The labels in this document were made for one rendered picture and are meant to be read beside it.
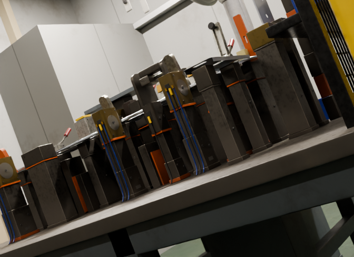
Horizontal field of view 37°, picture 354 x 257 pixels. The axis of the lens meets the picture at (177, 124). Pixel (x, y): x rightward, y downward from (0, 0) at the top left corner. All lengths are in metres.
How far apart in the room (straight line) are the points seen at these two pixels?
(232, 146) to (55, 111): 3.65
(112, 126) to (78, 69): 3.22
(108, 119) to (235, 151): 0.64
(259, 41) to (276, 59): 0.08
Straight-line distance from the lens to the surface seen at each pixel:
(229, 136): 1.47
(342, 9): 1.22
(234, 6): 2.62
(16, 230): 2.38
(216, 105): 1.48
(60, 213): 2.21
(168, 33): 5.90
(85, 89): 5.10
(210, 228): 1.21
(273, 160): 1.04
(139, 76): 2.33
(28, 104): 5.28
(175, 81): 1.73
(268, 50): 1.66
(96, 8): 6.57
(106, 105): 2.01
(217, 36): 2.09
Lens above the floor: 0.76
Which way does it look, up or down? 4 degrees up
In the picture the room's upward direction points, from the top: 22 degrees counter-clockwise
